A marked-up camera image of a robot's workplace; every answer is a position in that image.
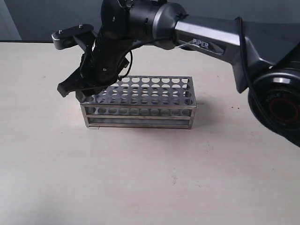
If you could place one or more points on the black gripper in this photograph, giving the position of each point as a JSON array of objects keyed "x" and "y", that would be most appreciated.
[{"x": 103, "y": 53}]

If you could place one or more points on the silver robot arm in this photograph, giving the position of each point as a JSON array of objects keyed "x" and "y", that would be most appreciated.
[{"x": 265, "y": 57}]

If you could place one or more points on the stainless steel test tube rack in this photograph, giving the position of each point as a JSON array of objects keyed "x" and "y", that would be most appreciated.
[{"x": 143, "y": 102}]

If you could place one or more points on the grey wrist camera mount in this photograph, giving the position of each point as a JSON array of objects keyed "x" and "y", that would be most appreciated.
[{"x": 82, "y": 35}]

